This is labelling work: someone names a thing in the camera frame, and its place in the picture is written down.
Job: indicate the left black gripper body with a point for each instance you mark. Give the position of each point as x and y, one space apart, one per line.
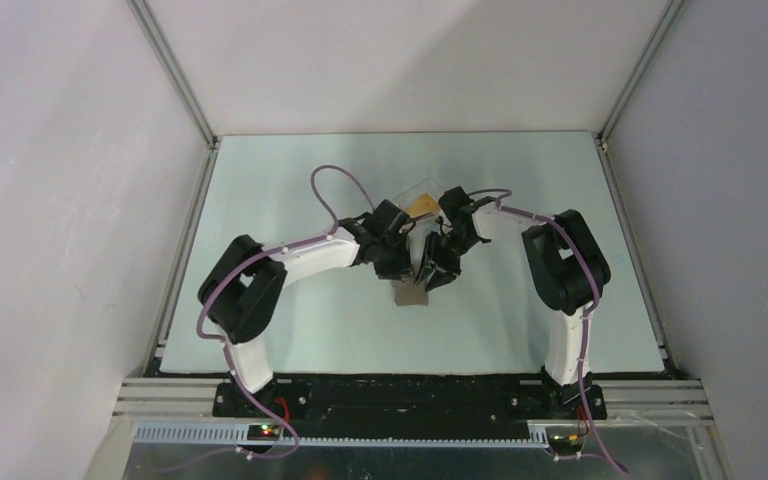
390 245

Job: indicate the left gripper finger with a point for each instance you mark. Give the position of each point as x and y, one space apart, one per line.
391 270
403 264

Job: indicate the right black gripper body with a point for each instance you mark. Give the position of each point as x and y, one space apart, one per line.
449 248

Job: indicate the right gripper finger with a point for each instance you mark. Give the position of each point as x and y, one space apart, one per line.
431 249
436 275

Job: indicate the grey card holder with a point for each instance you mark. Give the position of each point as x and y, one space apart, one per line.
406 293

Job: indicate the clear plastic card box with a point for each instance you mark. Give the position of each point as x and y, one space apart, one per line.
428 185

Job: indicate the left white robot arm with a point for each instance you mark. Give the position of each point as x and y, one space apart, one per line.
240 294

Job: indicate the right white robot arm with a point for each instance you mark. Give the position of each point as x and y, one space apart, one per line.
568 269

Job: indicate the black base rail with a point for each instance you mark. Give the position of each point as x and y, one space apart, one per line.
407 407

